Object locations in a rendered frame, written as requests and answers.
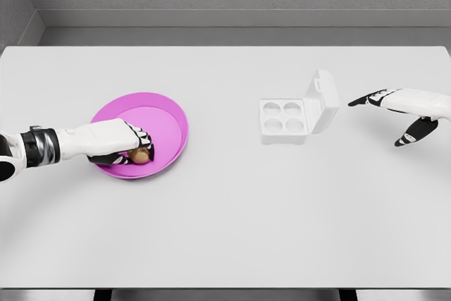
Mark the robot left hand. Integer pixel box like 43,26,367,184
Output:
83,118,156,167

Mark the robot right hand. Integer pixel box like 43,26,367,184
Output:
347,87,444,148

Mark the brown egg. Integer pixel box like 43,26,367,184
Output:
126,148,151,166

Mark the white egg box with lid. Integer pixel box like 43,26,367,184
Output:
259,68,341,146

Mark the pink round plate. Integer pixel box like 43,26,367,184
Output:
89,92,190,180

